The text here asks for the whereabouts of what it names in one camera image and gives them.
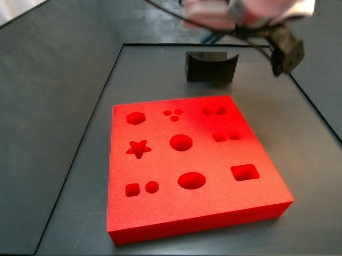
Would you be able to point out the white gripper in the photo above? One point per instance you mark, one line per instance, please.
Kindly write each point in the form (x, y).
(209, 13)

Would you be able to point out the blue double-square peg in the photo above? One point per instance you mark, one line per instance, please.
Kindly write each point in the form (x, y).
(212, 38)

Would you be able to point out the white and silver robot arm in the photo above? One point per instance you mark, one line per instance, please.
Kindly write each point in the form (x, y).
(257, 13)

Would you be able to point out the red foam shape board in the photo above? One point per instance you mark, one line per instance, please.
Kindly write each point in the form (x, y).
(189, 170)

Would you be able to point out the black curved holder stand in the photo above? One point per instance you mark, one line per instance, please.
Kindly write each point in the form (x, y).
(210, 67)

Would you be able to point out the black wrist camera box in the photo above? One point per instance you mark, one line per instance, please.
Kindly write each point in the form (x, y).
(288, 50)

